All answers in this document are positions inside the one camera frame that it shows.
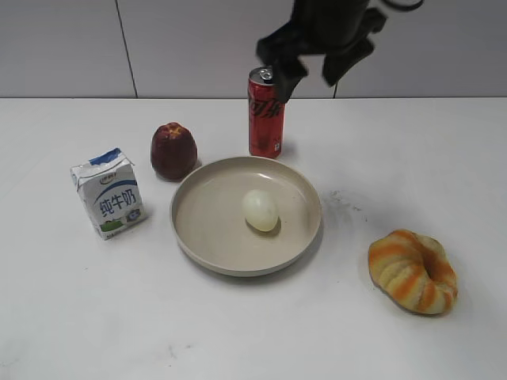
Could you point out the white peeled egg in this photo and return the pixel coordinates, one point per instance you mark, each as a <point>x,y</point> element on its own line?
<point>260,210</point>

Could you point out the white blue milk carton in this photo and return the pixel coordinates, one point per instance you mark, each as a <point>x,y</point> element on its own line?
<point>109,193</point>

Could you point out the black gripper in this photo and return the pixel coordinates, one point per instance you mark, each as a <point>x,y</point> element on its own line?
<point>339,29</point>

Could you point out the red cola can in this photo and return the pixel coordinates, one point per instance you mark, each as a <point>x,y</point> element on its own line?
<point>266,114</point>

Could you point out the dark red apple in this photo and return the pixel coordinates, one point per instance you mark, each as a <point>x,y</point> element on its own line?
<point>173,151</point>

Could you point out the beige round plate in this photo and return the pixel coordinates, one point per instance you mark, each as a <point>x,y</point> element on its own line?
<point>210,227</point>

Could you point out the orange striped bread roll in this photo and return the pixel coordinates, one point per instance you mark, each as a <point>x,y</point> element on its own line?
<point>414,271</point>

